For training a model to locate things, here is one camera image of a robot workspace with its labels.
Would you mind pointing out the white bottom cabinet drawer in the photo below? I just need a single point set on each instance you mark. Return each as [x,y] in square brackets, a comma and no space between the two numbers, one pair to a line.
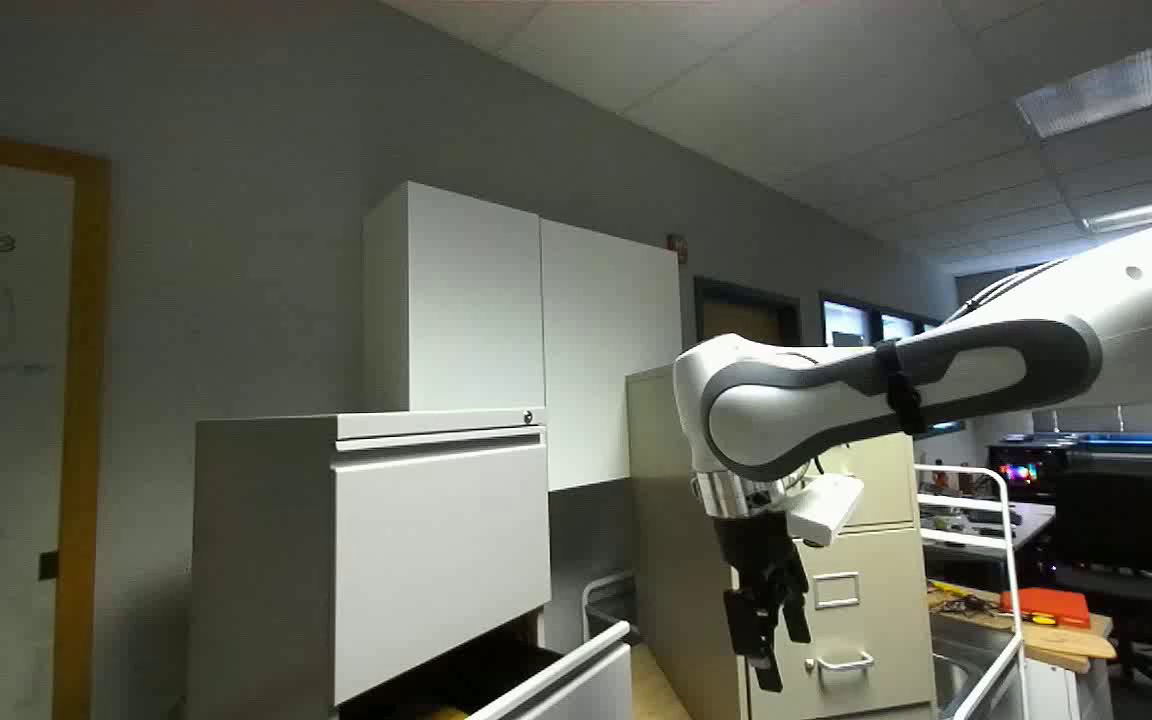
[506,678]

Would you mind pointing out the orange tool on desk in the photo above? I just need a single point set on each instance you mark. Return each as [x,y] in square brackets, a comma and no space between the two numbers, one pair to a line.
[1048,607]

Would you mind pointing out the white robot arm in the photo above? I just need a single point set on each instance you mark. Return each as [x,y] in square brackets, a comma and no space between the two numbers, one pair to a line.
[757,415]

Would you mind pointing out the blue black desktop machine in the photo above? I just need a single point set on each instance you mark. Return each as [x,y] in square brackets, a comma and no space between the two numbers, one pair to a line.
[1035,466]

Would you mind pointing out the wooden desk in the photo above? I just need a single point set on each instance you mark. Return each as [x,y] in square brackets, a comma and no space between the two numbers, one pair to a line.
[1073,649]

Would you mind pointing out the black office chair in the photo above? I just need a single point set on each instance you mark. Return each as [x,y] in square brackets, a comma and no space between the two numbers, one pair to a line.
[1107,555]

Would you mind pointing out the whiteboard with wooden frame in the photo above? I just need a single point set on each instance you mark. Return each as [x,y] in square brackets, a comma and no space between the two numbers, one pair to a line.
[55,281]

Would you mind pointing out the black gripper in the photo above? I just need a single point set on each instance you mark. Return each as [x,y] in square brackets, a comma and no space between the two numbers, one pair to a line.
[766,565]

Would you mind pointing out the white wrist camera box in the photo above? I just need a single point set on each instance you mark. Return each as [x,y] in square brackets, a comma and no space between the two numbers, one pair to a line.
[823,506]

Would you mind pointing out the ceiling light panel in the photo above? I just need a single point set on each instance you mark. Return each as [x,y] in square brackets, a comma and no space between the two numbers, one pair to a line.
[1089,96]

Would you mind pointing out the beige filing cabinet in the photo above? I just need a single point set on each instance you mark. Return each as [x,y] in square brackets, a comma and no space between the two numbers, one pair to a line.
[868,654]

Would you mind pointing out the tall white wall cabinet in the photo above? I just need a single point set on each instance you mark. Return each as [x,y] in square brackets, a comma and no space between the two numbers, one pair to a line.
[487,305]

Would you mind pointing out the dark window row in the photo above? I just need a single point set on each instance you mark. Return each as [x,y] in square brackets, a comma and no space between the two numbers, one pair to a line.
[854,326]

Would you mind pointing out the white left filing cabinet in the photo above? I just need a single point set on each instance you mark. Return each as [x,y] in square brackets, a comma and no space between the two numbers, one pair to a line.
[263,555]

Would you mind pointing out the white metal cart frame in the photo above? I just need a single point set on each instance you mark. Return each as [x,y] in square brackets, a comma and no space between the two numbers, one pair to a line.
[971,558]

